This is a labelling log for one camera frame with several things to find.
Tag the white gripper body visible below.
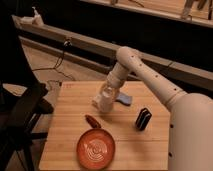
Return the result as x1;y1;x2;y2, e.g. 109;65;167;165
107;71;126;89

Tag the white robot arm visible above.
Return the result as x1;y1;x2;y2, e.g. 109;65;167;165
107;46;213;171

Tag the black striped eraser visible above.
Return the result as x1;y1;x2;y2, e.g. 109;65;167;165
135;108;152;131

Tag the blue sponge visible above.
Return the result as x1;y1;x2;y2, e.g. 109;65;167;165
116;92;132;106

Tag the white small bottle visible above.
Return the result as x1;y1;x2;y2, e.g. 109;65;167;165
92;94;100;108

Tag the red chili pepper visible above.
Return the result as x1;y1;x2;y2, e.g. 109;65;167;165
85;115;101;128

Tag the orange patterned plate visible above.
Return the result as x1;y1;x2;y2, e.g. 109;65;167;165
76;129;116;170

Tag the white soap dispenser bottle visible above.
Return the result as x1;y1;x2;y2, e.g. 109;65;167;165
32;7;44;26

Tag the black chair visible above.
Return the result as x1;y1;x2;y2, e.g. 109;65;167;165
0;0;53;171

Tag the black floor cable left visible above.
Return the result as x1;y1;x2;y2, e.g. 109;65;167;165
31;38;78;93

